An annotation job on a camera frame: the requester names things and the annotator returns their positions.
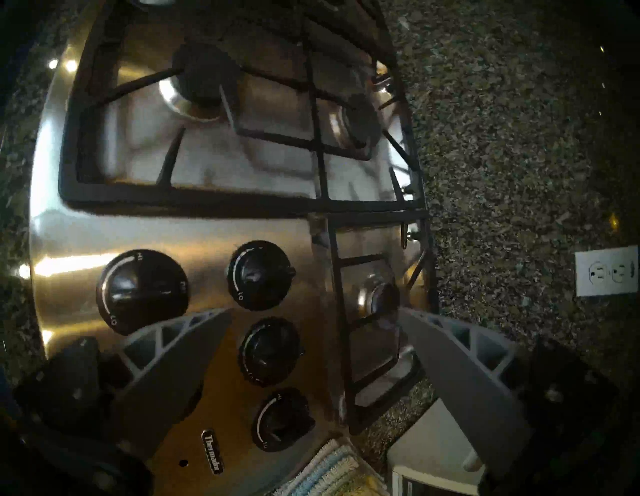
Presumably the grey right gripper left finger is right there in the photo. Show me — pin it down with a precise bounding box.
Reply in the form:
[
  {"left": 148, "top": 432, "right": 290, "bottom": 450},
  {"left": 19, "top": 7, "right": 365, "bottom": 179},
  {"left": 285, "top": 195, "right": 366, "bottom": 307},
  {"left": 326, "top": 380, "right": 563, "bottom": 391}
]
[{"left": 12, "top": 306, "right": 235, "bottom": 463}]

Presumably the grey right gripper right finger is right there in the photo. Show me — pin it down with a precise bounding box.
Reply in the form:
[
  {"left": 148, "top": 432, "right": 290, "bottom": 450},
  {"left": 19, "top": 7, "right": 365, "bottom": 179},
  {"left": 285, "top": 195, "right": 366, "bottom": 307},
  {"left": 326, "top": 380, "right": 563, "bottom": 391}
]
[{"left": 397, "top": 306, "right": 622, "bottom": 485}]

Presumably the large black stove knob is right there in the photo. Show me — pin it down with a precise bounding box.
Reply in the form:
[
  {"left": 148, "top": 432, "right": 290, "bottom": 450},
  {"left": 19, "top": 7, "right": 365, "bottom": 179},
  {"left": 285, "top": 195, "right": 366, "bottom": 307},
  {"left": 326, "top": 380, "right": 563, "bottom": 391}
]
[
  {"left": 96, "top": 249, "right": 191, "bottom": 337},
  {"left": 177, "top": 370, "right": 205, "bottom": 421}
]

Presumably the small black stove knob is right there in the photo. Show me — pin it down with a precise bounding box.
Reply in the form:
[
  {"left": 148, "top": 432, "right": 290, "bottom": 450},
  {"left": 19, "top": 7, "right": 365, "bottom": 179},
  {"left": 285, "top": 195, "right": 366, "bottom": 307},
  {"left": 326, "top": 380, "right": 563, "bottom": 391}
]
[
  {"left": 227, "top": 241, "right": 297, "bottom": 312},
  {"left": 251, "top": 387, "right": 317, "bottom": 453},
  {"left": 238, "top": 317, "right": 306, "bottom": 387}
]

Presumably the white kitchen appliance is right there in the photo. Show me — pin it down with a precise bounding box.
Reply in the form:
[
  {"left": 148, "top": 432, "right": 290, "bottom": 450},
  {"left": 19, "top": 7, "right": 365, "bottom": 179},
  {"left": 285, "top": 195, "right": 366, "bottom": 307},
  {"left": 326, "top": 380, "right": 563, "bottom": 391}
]
[{"left": 385, "top": 397, "right": 488, "bottom": 496}]

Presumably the small black capped gas burner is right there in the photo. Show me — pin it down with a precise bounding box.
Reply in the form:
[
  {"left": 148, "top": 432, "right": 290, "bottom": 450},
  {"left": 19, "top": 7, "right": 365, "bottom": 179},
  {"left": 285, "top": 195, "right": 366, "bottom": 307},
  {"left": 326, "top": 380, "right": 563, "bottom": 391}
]
[{"left": 357, "top": 272, "right": 401, "bottom": 321}]

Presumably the narrow black cast iron grate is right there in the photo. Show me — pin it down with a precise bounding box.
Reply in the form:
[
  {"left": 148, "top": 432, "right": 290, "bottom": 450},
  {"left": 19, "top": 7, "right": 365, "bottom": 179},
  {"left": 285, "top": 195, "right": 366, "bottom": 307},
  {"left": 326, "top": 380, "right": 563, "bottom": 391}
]
[{"left": 325, "top": 210, "right": 441, "bottom": 435}]

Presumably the striped blue yellow dish towel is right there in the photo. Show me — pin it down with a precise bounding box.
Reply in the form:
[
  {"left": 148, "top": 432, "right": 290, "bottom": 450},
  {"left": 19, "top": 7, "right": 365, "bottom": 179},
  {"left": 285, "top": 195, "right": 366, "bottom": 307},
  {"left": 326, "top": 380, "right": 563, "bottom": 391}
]
[{"left": 285, "top": 439, "right": 391, "bottom": 496}]

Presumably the stainless steel gas cooktop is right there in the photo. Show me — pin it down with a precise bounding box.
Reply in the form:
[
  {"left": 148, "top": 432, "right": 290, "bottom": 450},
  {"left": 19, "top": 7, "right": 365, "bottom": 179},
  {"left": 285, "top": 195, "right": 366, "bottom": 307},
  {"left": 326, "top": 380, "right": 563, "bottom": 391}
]
[{"left": 29, "top": 0, "right": 441, "bottom": 496}]

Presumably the wide black cast iron grate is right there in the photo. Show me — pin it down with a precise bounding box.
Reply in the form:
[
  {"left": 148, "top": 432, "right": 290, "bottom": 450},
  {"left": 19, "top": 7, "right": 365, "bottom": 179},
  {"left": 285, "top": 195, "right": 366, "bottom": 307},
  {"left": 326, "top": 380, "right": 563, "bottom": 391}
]
[{"left": 57, "top": 0, "right": 428, "bottom": 216}]

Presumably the white wall power outlet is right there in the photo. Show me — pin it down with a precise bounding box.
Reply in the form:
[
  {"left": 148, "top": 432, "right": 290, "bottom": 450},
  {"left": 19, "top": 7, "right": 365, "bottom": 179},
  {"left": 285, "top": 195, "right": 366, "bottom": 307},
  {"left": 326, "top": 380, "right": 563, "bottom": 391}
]
[{"left": 575, "top": 245, "right": 640, "bottom": 299}]

